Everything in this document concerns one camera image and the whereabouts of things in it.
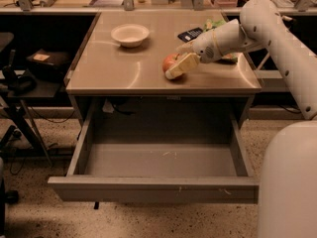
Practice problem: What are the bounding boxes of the red apple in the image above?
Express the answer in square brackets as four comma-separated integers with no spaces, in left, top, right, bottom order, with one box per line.
[162,54,180,80]

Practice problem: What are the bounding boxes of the black headphones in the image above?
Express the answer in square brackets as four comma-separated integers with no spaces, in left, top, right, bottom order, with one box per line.
[2,65,37,95]

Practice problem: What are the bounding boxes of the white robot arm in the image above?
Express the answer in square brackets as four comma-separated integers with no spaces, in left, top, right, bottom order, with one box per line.
[163,0,317,238]

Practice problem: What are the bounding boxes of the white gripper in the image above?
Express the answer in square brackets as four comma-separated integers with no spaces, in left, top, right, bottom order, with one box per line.
[176,30,222,78]

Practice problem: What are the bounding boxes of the green chip bag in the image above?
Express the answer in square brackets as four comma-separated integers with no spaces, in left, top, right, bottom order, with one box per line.
[203,19,238,63]

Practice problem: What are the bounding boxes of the open grey top drawer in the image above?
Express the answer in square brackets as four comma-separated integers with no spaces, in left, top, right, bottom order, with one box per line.
[49,97,259,203]

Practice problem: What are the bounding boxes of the black remote control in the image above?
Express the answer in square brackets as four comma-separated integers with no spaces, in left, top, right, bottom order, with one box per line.
[177,28,203,43]

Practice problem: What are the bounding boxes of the white bowl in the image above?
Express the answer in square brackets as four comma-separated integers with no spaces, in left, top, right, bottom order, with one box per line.
[111,24,150,48]

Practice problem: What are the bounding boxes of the black bag with label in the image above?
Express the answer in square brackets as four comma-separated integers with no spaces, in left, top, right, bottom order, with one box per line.
[26,49,71,82]

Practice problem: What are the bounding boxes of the black side table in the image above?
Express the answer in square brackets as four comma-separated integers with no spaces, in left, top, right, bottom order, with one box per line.
[0,32,67,166]

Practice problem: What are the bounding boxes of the grey metal cabinet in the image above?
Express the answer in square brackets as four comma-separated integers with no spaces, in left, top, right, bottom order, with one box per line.
[66,10,262,127]

